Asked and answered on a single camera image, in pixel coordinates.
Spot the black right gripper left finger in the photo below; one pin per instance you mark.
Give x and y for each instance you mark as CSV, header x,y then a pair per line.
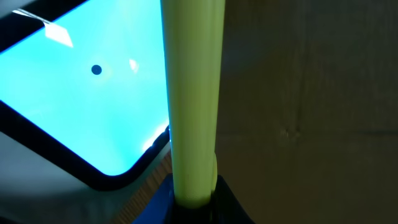
x,y
158,210

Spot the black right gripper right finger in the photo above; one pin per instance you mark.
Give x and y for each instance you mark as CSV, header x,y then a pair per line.
x,y
225,208

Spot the yellow highlighter marker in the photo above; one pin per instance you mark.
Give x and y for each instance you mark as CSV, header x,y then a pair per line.
x,y
193,38

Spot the white barcode scanner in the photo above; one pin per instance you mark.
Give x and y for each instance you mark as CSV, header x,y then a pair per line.
x,y
83,107

